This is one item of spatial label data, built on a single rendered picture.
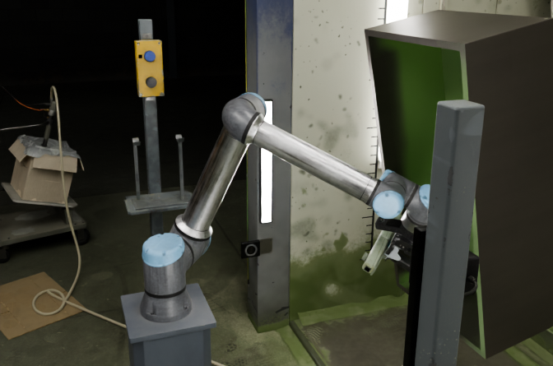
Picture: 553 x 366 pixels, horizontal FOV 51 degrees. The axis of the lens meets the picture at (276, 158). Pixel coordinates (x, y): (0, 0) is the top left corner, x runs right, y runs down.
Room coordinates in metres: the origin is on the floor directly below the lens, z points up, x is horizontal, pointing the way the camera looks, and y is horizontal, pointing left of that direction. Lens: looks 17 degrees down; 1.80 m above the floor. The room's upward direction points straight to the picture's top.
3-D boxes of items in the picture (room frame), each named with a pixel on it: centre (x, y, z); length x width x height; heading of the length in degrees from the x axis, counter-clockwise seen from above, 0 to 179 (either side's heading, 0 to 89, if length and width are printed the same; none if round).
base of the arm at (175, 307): (1.91, 0.41, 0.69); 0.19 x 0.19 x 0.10
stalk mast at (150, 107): (2.78, 0.62, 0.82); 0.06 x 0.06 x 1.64; 20
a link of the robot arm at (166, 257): (1.92, 0.40, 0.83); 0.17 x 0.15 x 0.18; 163
